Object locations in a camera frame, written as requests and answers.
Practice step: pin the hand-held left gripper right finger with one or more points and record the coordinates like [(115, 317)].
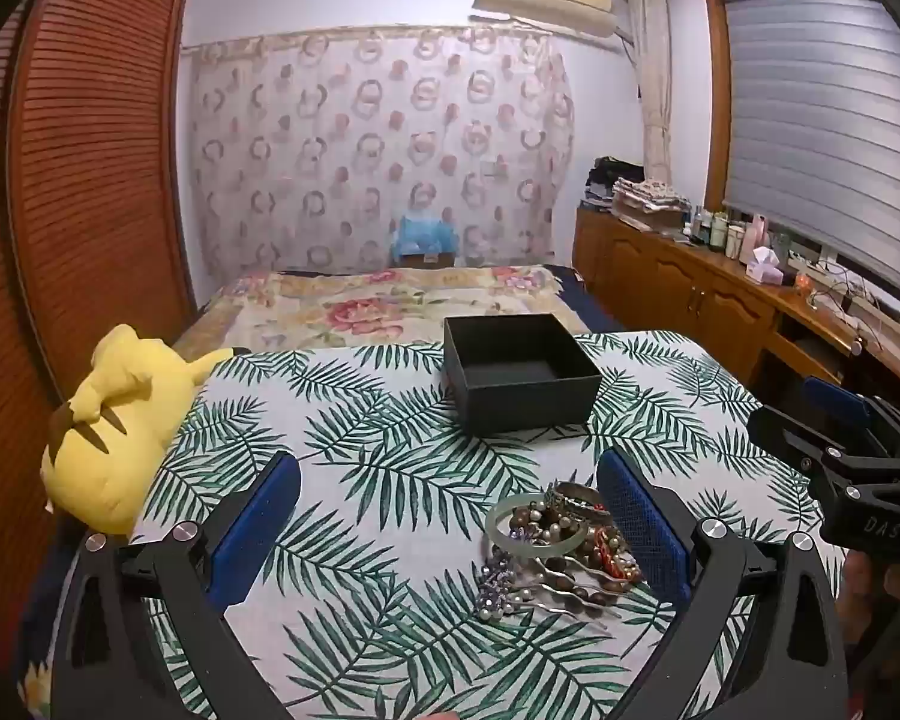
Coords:
[(641, 532)]

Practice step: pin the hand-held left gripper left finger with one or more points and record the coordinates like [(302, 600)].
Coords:
[(259, 532)]

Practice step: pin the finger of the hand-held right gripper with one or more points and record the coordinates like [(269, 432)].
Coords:
[(836, 399), (784, 431)]

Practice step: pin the black square box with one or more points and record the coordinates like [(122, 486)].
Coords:
[(495, 405)]

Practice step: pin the silver carved bangle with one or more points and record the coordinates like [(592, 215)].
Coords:
[(571, 491)]

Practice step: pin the silver hair stick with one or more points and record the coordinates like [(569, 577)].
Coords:
[(562, 604)]

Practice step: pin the white power strip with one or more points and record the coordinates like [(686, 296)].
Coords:
[(855, 292)]

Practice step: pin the small orange ornament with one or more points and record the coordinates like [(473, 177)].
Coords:
[(804, 281)]

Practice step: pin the pale green jade bangle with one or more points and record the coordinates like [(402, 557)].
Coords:
[(495, 534)]

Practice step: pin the green leaf print cloth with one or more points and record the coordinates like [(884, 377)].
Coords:
[(390, 465)]

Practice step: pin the pink tissue box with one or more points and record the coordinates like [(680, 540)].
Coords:
[(761, 266)]

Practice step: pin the purple beaded hairpin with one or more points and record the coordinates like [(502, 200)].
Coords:
[(495, 585)]

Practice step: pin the long wooden cabinet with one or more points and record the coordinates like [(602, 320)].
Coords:
[(682, 292)]

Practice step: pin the yellow plush toy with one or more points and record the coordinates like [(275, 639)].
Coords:
[(120, 405)]

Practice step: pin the row of toiletry bottles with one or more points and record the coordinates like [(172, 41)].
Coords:
[(720, 229)]

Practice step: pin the floral blanket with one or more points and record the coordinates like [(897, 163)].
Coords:
[(330, 315)]

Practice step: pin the navy bed sheet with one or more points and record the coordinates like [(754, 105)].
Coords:
[(581, 300)]

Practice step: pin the stack of patterned folded cloths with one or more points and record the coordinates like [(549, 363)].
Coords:
[(649, 199)]

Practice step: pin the grey window blind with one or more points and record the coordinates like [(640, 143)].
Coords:
[(817, 127)]

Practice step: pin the stack of dark clothes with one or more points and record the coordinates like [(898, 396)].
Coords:
[(604, 176)]

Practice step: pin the small cardboard box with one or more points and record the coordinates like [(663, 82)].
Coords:
[(426, 260)]

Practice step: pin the blue plush toy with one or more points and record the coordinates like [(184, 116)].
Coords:
[(424, 236)]

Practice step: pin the beige window curtain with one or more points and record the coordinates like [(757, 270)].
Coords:
[(654, 90)]

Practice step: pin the brown louvered wardrobe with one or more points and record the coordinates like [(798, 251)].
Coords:
[(97, 165)]

